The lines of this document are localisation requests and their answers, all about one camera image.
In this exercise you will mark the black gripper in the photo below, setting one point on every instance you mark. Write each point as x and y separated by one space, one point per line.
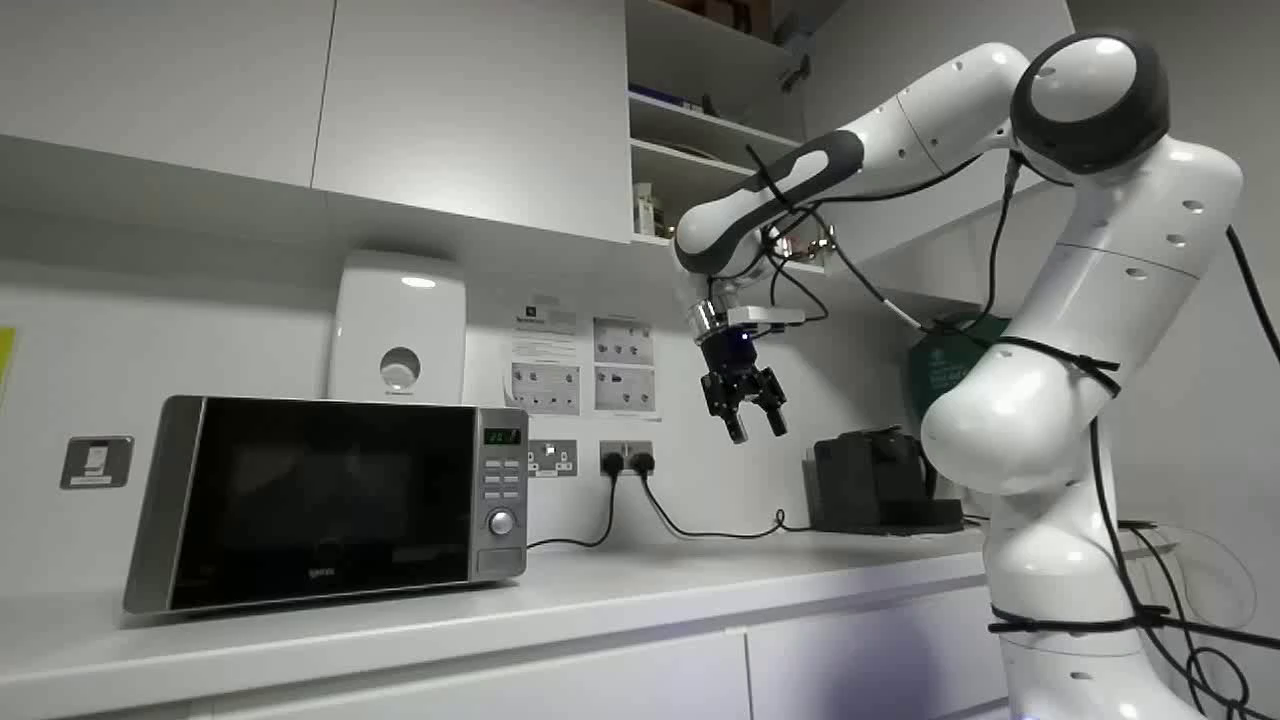
729 357

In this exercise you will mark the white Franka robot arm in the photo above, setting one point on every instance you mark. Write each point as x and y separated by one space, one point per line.
1132 267

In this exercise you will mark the wide white cabinet door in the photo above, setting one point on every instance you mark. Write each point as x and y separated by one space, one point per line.
162 82

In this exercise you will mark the black coffee machine plug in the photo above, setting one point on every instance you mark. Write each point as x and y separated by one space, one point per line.
643 467

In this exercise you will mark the black power adapter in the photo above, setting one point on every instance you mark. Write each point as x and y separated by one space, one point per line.
625 448

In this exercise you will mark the black coffee machine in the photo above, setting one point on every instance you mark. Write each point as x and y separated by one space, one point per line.
875 480

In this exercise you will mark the black microwave plug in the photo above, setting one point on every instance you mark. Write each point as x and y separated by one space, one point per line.
615 467

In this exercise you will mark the green first aid box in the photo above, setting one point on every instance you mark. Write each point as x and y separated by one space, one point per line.
942 367

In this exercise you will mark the small text label paper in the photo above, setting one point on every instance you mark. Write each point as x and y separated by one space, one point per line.
546 319

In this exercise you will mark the small white bottle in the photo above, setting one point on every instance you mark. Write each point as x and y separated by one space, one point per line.
647 211

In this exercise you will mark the flat blue shelf item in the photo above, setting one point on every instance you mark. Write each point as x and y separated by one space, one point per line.
663 97

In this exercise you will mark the brown shelf box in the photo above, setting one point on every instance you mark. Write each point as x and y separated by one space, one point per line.
721 14

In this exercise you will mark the silver black microwave oven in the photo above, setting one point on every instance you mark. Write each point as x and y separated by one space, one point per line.
320 501

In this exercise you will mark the yellow sticky note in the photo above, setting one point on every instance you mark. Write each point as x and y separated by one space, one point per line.
5 363

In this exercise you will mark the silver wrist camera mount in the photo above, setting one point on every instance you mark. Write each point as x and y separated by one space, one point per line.
744 319

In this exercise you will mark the small chrome switch plate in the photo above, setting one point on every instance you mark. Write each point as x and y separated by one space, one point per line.
553 456

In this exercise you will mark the white wall cabinet with shelves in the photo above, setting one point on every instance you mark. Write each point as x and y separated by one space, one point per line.
706 124

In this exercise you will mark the white wall dispenser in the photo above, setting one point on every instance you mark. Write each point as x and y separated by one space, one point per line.
398 322

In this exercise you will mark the metal wall switch plate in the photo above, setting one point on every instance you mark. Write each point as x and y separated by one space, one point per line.
99 461

